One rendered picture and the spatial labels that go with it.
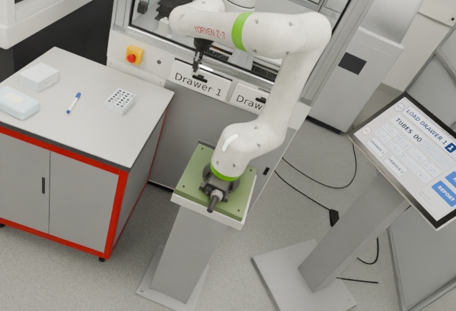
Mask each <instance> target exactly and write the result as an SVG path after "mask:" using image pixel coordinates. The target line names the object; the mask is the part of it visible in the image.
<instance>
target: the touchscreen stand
mask: <svg viewBox="0 0 456 311"><path fill-rule="evenodd" d="M409 206H410V204H409V203H408V201H407V200H406V199H405V198H404V197H403V196H402V195H401V194H400V193H399V191H398V190H397V189H396V188H395V187H394V186H393V185H392V184H391V183H390V182H389V181H388V180H387V179H386V178H385V177H384V176H383V175H382V174H381V172H379V173H378V175H377V176H376V177H375V178H374V179H373V180H372V181H371V182H370V184H369V185H368V186H367V187H366V189H365V190H364V191H363V192H362V193H361V194H360V195H359V196H358V198H357V199H356V200H355V201H354V203H353V204H352V205H351V206H350V207H349V208H348V209H347V210H346V212H345V213H344V214H343V215H342V217H341V218H340V219H339V220H338V221H337V222H336V223H335V225H334V226H333V227H332V228H331V229H330V231H329V232H328V233H327V234H326V235H325V237H323V239H322V240H321V241H320V242H319V243H318V244H317V242H316V241H315V240H314V239H312V240H308V241H305V242H301V243H298V244H294V245H291V246H288V247H284V248H282V249H278V250H275V251H271V252H268V253H263V254H261V255H257V256H254V257H252V259H251V261H252V263H253V265H254V267H255V269H256V271H257V273H258V274H259V276H260V278H261V280H262V282H263V284H264V286H265V288H266V290H267V292H268V294H269V296H270V298H271V300H272V302H273V304H274V305H275V307H276V309H277V311H347V310H349V309H351V308H353V307H355V306H357V305H358V304H357V302H356V301H355V299H354V298H353V296H352V295H351V293H350V292H349V290H348V289H347V287H346V286H345V284H344V283H343V281H342V280H341V279H340V277H339V275H340V273H342V271H344V269H346V268H347V267H348V266H349V265H350V264H351V263H352V262H353V261H354V260H355V259H356V258H357V257H358V256H359V255H360V254H361V253H362V252H363V251H364V250H365V249H366V248H367V247H368V246H369V245H370V244H371V243H372V242H373V241H374V240H375V239H376V238H377V237H378V236H379V235H380V234H381V233H382V232H384V231H385V230H386V229H387V228H388V227H389V226H390V225H391V224H392V223H393V222H394V221H395V220H396V219H397V218H398V217H399V216H400V215H401V214H402V213H403V212H404V211H405V210H406V209H407V208H408V207H409ZM336 277H339V278H336Z"/></svg>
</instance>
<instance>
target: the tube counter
mask: <svg viewBox="0 0 456 311"><path fill-rule="evenodd" d="M410 139H411V140H412V141H413V142H414V143H415V144H416V145H418V146H419V147H420V148H421V149H422V150H423V151H424V152H426V153H427V154H428V155H429V156H430V157H431V159H433V160H434V161H435V162H436V163H437V164H438V165H439V166H440V167H441V168H443V169H444V170H447V169H448V168H450V167H451V166H453V165H454V164H455V163H453V162H452V161H451V160H450V159H449V158H448V157H446V156H445V155H444V154H443V152H441V151H440V150H439V149H438V148H437V147H435V146H434V145H433V144H432V143H431V142H429V141H428V140H427V139H426V138H425V137H424V136H423V135H422V134H421V133H420V132H418V133H416V134H414V135H413V136H412V137H411V138H410Z"/></svg>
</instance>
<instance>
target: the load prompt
mask: <svg viewBox="0 0 456 311"><path fill-rule="evenodd" d="M401 113H402V114H403V115H404V116H405V117H406V118H408V119H409V120H410V121H411V122H412V123H413V124H414V125H416V127H418V128H419V129H420V130H421V131H422V132H423V133H425V134H426V135H427V136H428V137H429V138H430V139H432V140H433V142H435V143H436V144H437V145H438V146H439V147H440V148H442V149H443V150H444V151H445V152H446V153H447V154H449V155H450V156H451V157H452V158H453V159H454V160H455V161H456V142H455V141H453V140H452V139H451V138H449V137H448V136H447V135H446V134H445V133H444V132H443V131H441V130H440V129H439V128H438V127H436V126H435V125H434V124H433V123H431V121H429V120H428V119H427V118H426V117H425V116H423V115H422V114H421V113H420V112H418V110H416V109H415V108H414V107H413V106H412V105H411V106H409V107H407V108H406V109H405V110H404V111H402V112H401Z"/></svg>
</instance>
